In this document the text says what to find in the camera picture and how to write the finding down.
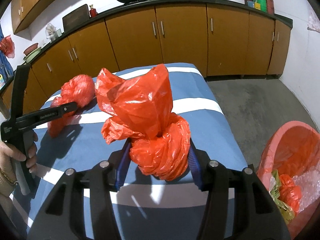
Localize person's left hand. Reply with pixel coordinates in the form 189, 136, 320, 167
1, 131, 38, 197

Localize blue hanging cloth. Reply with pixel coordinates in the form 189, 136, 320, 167
0, 30, 13, 84

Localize floral pink curtain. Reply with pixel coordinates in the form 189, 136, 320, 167
306, 11, 320, 33

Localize small red bag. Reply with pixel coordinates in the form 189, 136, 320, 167
279, 174, 302, 214

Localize green and red bowls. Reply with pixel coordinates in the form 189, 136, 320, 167
23, 43, 41, 63

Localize pink plastic trash basin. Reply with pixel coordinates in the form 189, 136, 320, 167
257, 121, 319, 239

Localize dark cutting board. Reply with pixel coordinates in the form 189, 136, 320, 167
62, 4, 90, 33

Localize lower wooden cabinet run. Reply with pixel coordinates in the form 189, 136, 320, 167
0, 0, 294, 116

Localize red bottle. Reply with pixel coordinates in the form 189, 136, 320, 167
89, 4, 98, 18

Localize yellow blue tag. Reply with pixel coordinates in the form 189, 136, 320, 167
0, 74, 5, 87

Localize red bag hanging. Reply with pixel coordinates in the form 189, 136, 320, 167
0, 35, 15, 59

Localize green plastic bag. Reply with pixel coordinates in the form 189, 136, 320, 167
268, 169, 296, 225

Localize blue white striped table cloth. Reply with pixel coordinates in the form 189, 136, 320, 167
10, 63, 247, 239

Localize large red plastic bag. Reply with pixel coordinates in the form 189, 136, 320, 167
95, 64, 191, 181

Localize clear bubble wrap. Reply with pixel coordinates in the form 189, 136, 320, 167
293, 168, 319, 212

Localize glass jar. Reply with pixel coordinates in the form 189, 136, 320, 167
45, 23, 62, 42

